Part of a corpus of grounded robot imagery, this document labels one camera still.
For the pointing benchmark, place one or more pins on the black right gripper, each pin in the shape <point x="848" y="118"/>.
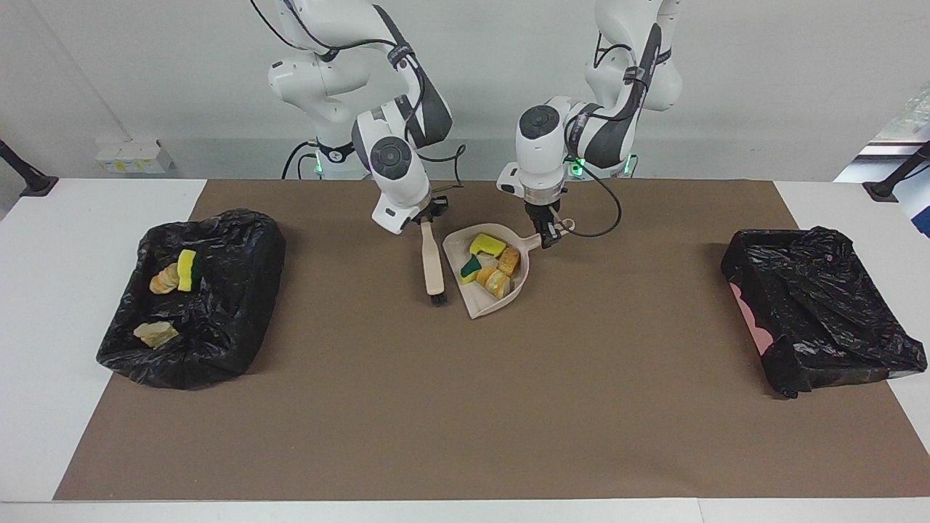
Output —
<point x="436" y="208"/>

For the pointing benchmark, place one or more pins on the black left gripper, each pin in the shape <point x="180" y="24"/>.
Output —
<point x="540" y="214"/>

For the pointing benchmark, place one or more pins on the brown bread roll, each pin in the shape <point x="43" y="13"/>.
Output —
<point x="508" y="261"/>

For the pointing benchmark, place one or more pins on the beige hand brush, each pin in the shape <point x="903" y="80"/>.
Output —
<point x="432" y="261"/>

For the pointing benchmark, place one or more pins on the yellow notched sponge piece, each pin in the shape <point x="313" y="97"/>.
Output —
<point x="488" y="245"/>

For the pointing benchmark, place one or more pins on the small green yellow sponge piece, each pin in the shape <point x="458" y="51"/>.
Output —
<point x="470" y="270"/>

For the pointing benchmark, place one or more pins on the orange striped croissant piece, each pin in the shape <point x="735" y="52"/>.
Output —
<point x="495" y="283"/>

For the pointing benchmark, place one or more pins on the beige plastic dustpan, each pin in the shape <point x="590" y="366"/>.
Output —
<point x="483" y="305"/>

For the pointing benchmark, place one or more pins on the large green yellow sponge piece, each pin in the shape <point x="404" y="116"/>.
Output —
<point x="187" y="270"/>

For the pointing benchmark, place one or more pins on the golden croissant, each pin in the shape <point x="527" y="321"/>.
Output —
<point x="164" y="280"/>

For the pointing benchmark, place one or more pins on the pale flaky bread piece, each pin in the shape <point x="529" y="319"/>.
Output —
<point x="156" y="334"/>

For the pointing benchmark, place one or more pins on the black bag lined pink bin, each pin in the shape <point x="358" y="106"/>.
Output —
<point x="821" y="305"/>

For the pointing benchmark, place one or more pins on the brown table mat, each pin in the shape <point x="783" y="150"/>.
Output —
<point x="436" y="450"/>

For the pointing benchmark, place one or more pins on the black stand foot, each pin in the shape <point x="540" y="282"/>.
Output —
<point x="890" y="187"/>
<point x="33" y="181"/>

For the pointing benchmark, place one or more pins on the white wall socket box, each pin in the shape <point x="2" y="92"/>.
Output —
<point x="134" y="156"/>

